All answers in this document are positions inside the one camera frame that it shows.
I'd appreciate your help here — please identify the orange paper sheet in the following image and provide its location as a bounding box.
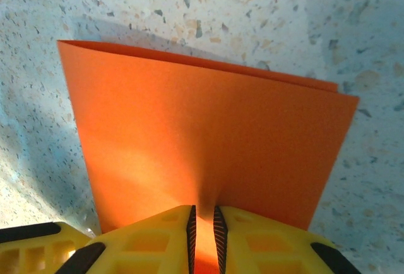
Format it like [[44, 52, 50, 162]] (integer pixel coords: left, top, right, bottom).
[[56, 39, 360, 274]]

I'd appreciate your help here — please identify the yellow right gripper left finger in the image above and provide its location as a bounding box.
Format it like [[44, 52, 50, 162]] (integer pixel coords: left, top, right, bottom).
[[61, 204, 197, 274]]

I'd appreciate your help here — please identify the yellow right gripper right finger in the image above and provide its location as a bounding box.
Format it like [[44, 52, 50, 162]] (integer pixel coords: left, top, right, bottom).
[[213, 204, 364, 274]]

